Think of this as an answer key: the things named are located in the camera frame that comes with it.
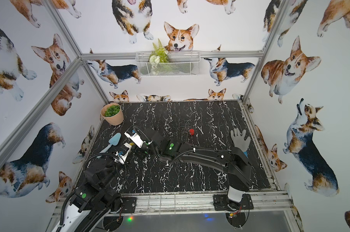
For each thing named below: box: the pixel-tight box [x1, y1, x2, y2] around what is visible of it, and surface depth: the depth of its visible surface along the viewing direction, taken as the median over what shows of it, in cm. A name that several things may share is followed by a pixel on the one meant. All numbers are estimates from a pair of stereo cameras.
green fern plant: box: [148, 38, 170, 65], surface depth 84 cm
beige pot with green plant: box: [100, 102, 124, 126], surface depth 102 cm
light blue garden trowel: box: [96, 132, 122, 160], surface depth 100 cm
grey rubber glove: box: [230, 128, 251, 152], surface depth 99 cm
